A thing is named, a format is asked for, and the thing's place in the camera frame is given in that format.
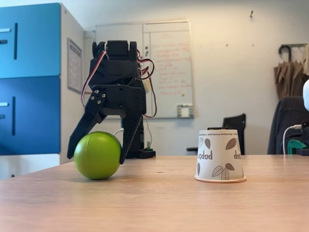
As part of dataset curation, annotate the framed notice sheet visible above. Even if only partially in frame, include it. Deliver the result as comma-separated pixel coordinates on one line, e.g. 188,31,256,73
67,37,84,95

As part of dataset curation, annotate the white-sleeved person's arm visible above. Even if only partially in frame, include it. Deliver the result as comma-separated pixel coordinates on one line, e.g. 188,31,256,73
302,79,309,110

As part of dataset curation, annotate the black office chair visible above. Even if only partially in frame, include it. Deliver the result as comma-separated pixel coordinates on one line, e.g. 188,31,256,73
186,113,247,156

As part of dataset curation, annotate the green foam ball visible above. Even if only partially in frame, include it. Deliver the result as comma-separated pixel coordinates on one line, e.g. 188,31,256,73
73,131,122,180

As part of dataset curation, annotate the dark jacket on chair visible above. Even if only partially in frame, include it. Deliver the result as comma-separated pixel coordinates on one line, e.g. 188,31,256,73
267,96,309,156

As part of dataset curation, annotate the white usb cable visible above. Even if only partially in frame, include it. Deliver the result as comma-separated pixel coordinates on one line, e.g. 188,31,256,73
112,128,125,141

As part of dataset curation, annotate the black umbrella handle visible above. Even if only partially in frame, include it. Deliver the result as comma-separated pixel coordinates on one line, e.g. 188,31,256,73
279,44,293,62

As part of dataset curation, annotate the black device with cable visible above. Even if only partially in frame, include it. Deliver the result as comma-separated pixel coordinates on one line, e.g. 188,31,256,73
295,120,309,157

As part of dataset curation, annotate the red white black servo cable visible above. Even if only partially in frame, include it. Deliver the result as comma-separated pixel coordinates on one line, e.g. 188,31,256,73
80,50,108,103

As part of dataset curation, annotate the white charging cable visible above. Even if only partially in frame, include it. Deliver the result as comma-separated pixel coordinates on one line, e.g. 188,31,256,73
282,125,303,156

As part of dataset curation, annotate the wall whiteboard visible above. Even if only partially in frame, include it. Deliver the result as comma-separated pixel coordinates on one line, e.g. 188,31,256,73
95,20,195,120

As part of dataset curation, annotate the white leaf-print paper cup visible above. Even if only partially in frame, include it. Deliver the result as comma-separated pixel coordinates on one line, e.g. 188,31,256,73
194,129,247,183

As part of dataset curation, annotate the blue and white locker cabinet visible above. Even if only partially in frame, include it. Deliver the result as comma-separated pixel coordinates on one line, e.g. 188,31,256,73
0,2,85,180

